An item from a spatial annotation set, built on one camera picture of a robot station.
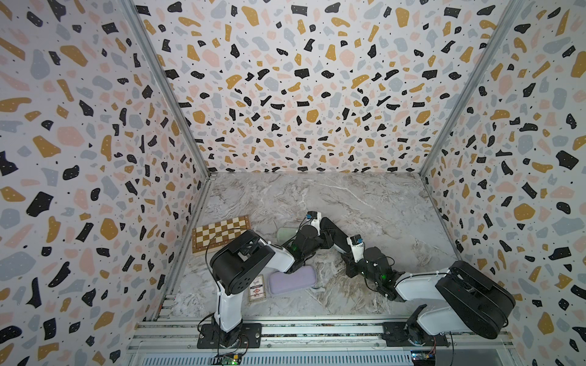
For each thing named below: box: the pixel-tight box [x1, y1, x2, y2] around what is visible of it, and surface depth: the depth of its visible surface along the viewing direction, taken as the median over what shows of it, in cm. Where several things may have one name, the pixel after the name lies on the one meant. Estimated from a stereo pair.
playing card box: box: [247, 274, 266, 302], surface depth 83 cm
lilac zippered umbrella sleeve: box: [268, 265, 317, 296], surface depth 83 cm
